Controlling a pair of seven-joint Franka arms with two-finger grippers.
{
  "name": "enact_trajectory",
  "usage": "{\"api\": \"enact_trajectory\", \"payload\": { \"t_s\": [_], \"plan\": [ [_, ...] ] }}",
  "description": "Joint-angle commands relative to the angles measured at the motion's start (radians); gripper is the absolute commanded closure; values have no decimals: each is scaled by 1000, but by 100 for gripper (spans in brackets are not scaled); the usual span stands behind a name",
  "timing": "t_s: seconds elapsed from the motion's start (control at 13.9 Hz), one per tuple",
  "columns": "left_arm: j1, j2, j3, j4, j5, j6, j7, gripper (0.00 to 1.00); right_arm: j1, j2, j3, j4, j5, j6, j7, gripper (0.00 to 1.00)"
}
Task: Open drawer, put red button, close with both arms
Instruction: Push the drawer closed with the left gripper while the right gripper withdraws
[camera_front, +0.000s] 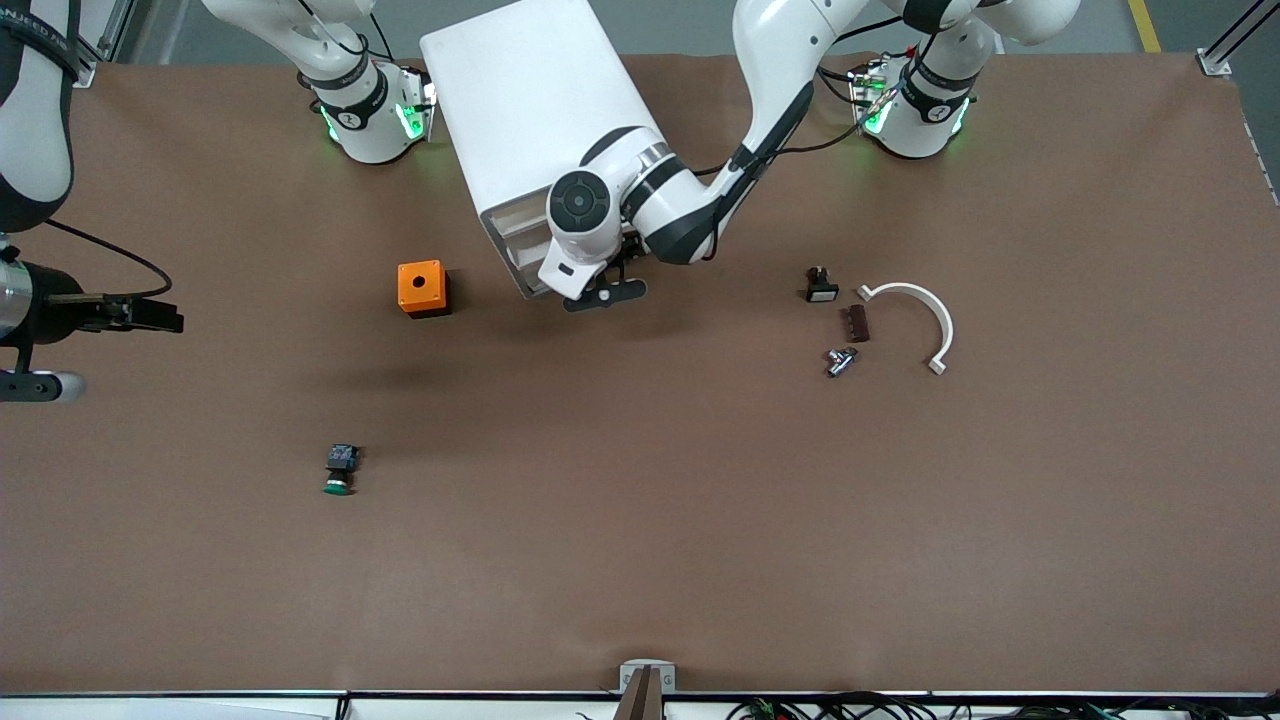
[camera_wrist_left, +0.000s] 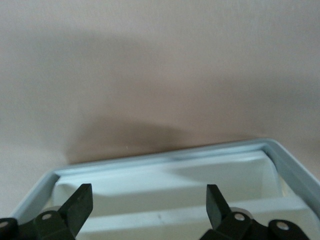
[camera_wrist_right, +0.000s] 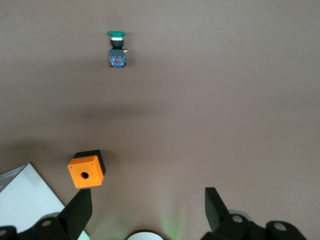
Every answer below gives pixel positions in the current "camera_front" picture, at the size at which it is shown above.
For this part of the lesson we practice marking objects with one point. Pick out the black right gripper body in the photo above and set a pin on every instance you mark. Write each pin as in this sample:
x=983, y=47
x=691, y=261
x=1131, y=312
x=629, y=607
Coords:
x=58, y=304

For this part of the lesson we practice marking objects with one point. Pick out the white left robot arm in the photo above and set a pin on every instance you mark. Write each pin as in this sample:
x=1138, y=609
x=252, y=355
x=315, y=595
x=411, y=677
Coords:
x=770, y=60

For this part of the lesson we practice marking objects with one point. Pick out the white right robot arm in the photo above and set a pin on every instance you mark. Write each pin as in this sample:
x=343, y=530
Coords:
x=365, y=130

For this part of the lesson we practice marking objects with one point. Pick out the orange button box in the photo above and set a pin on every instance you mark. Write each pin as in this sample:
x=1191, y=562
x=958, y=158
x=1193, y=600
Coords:
x=420, y=285

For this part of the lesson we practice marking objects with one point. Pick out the green push button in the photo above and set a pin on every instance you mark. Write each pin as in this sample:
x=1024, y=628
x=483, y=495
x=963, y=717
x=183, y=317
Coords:
x=340, y=470

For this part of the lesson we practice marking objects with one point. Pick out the small metal connector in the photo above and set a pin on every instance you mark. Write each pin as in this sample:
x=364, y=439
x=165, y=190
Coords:
x=838, y=363

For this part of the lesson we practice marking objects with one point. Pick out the brown terminal block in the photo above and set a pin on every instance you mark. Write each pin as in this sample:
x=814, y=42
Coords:
x=860, y=325

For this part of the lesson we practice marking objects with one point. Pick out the brown table mat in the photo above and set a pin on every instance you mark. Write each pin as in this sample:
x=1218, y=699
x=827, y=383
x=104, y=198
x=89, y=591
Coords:
x=640, y=500

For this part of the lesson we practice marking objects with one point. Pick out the black white-faced switch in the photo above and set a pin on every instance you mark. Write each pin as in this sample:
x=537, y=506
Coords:
x=822, y=290

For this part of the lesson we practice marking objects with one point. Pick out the aluminium frame profile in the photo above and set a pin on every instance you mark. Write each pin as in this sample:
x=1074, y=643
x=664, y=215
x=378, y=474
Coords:
x=85, y=72
x=1212, y=62

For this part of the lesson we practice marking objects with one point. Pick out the white curved plastic bracket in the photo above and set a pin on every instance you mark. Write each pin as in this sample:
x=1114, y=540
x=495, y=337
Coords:
x=930, y=303

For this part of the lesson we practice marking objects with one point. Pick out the grey metal bracket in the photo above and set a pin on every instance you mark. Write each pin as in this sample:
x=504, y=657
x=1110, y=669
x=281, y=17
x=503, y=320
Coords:
x=628, y=675

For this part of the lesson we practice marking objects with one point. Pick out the dark camera mast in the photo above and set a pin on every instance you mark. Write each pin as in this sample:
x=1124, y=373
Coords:
x=640, y=700

